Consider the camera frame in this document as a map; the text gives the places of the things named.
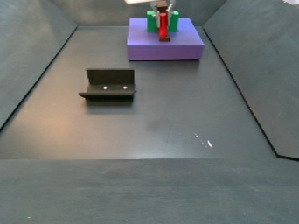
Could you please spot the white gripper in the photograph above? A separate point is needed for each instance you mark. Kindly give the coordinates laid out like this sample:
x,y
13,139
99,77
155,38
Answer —
x,y
156,12

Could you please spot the red peg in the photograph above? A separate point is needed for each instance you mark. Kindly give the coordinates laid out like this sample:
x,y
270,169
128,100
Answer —
x,y
163,26

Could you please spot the purple board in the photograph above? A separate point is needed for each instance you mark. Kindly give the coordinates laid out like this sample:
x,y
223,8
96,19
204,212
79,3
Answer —
x,y
144,47

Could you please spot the brown block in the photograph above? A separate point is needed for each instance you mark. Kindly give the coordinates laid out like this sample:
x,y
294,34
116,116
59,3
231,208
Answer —
x,y
161,8

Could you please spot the green U-shaped block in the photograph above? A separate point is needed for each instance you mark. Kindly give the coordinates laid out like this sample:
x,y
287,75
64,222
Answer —
x,y
151,22

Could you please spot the black U-shaped bracket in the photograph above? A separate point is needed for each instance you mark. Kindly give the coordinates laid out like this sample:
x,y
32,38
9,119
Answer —
x,y
109,83

